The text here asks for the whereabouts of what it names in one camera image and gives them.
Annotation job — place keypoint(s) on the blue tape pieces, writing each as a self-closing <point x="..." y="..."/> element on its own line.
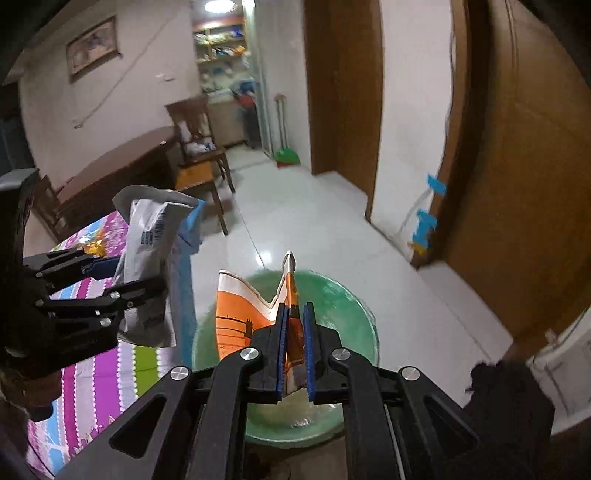
<point x="426" y="222"/>

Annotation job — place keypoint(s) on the person's left hand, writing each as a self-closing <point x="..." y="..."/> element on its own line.
<point x="35" y="396"/>

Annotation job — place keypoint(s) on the wooden chair at left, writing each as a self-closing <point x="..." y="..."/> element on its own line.
<point x="48" y="208"/>

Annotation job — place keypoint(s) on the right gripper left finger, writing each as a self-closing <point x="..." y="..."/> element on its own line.
<point x="190" y="425"/>

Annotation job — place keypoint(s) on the gold wrapped snack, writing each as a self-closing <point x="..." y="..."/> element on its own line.
<point x="94" y="244"/>

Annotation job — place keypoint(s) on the green dustpan with broom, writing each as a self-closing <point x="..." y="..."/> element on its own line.
<point x="285" y="156"/>

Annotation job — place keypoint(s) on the orange white paper carton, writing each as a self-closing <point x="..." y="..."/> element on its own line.
<point x="240" y="310"/>

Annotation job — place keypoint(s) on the brown wooden door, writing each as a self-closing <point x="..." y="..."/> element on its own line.
<point x="344" y="56"/>

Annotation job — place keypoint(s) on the framed wall picture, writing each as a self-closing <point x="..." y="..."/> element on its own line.
<point x="92" y="48"/>

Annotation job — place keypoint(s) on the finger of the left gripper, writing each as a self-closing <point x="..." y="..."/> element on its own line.
<point x="110" y="304"/>
<point x="72" y="264"/>

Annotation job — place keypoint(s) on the dark wooden dining table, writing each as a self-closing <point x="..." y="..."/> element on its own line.
<point x="143" y="160"/>

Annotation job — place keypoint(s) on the purple striped tablecloth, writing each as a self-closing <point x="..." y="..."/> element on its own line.
<point x="97" y="390"/>

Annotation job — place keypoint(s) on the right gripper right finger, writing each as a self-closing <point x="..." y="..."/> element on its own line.
<point x="399" y="424"/>

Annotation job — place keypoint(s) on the white plastic package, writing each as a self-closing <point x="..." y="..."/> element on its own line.
<point x="153" y="217"/>

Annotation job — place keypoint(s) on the kitchen shelf with items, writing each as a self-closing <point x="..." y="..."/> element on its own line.
<point x="221" y="53"/>

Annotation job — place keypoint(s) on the green trash bin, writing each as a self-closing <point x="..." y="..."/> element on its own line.
<point x="295" y="422"/>

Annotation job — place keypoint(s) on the wooden chair by table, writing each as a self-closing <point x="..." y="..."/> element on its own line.
<point x="200" y="150"/>

